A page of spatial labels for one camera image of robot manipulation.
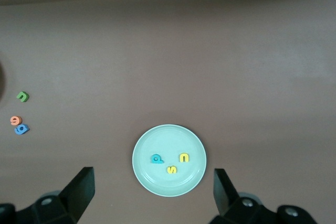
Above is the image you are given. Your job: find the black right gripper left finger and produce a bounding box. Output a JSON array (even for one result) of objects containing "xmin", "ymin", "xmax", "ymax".
[{"xmin": 0, "ymin": 166, "xmax": 96, "ymax": 224}]

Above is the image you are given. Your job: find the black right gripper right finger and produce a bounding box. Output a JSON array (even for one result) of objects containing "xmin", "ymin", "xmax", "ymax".
[{"xmin": 208, "ymin": 168, "xmax": 319, "ymax": 224}]

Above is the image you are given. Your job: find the teal letter p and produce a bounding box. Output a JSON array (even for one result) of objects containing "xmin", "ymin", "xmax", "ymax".
[{"xmin": 150, "ymin": 153, "xmax": 165, "ymax": 164}]

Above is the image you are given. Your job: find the light green plate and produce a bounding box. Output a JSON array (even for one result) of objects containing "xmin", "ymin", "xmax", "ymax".
[{"xmin": 132, "ymin": 124, "xmax": 207, "ymax": 198}]

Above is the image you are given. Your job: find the blue letter g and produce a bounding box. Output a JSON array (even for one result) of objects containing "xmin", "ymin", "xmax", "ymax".
[{"xmin": 14, "ymin": 123, "xmax": 30, "ymax": 135}]

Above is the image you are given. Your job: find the orange letter o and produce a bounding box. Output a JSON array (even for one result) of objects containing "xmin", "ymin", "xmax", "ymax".
[{"xmin": 9, "ymin": 115, "xmax": 23, "ymax": 126}]

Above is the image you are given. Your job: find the green letter u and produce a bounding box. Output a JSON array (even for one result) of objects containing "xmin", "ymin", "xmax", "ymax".
[{"xmin": 16, "ymin": 91, "xmax": 30, "ymax": 103}]

